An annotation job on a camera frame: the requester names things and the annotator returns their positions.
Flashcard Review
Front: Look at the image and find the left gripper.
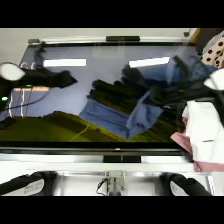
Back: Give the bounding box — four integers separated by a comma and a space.
49, 69, 80, 90

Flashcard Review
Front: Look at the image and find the white clothes hanger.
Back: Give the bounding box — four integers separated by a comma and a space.
19, 90, 27, 118
7, 90, 16, 118

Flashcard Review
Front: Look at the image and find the white garment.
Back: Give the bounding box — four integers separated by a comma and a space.
182, 100, 224, 165

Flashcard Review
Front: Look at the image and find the pink garment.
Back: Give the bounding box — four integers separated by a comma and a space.
170, 131, 224, 173

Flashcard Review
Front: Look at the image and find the cream black-dotted garment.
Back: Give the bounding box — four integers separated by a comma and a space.
199, 31, 224, 73

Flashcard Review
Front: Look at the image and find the silver frame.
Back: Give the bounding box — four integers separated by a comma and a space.
0, 31, 224, 197

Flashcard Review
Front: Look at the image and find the black cable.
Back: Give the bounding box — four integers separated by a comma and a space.
5, 90, 52, 112
95, 178, 110, 196

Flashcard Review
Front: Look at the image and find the blue shirt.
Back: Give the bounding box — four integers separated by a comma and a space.
79, 90, 165, 140

